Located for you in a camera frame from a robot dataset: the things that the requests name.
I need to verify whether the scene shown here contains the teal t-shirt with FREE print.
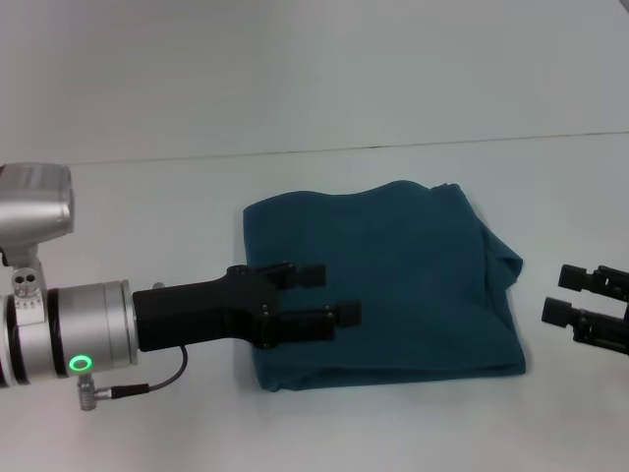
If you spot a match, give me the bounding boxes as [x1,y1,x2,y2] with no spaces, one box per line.
[243,179,528,393]

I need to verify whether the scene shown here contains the left gripper cable with plug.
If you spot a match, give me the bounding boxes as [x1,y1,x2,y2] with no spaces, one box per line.
[75,343,191,410]

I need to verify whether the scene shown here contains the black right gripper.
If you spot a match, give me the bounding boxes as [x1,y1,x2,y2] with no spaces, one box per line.
[542,263,629,358]

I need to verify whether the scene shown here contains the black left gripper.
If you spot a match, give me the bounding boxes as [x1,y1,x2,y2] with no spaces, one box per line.
[131,261,364,353]

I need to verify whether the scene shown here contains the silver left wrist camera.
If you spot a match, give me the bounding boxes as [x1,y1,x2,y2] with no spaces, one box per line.
[0,163,77,301]

